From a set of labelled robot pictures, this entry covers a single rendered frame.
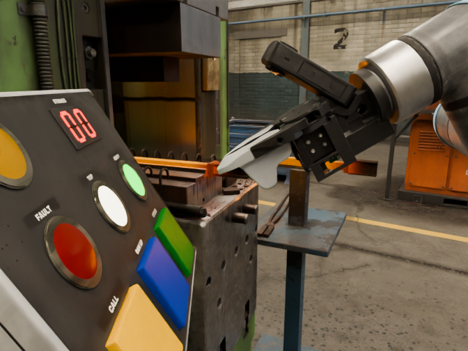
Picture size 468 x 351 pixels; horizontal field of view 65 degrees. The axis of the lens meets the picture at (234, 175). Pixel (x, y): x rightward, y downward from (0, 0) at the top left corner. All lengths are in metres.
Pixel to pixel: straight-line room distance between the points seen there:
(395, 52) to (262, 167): 0.20
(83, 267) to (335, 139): 0.30
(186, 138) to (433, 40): 0.88
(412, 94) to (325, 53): 8.24
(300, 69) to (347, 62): 8.10
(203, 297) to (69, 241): 0.62
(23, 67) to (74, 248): 0.45
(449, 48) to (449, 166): 3.82
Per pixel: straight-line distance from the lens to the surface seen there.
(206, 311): 0.91
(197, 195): 0.89
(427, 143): 4.23
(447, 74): 0.48
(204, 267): 0.85
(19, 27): 0.70
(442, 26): 0.50
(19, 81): 0.69
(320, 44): 8.74
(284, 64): 0.44
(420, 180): 4.31
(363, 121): 0.47
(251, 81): 9.42
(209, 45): 0.93
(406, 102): 0.46
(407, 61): 0.46
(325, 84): 0.45
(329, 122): 0.44
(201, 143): 1.20
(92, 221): 0.34
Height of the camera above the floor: 1.21
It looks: 14 degrees down
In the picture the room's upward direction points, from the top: straight up
